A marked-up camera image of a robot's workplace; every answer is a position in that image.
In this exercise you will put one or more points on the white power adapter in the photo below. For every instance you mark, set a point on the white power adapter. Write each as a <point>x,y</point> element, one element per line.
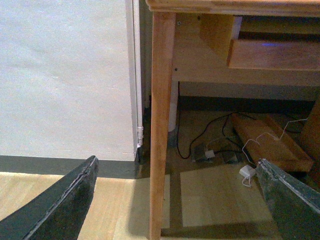
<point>247,171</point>

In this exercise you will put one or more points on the wooden board on floor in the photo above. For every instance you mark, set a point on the wooden board on floor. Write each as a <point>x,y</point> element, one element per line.
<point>265,139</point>

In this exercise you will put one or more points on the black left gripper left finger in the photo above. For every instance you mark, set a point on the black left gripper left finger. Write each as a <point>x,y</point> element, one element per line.
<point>59,212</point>

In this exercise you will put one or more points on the white wall conduit pipe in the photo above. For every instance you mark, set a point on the white wall conduit pipe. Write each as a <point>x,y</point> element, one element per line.
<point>138,74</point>

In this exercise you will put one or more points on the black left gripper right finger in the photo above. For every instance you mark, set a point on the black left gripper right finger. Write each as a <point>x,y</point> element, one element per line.
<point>294,206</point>

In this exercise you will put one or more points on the wooden desk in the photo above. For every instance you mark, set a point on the wooden desk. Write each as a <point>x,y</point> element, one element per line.
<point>163,38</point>

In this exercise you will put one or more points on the wooden keyboard drawer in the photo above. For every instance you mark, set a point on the wooden keyboard drawer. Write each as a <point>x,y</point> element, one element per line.
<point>274,55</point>

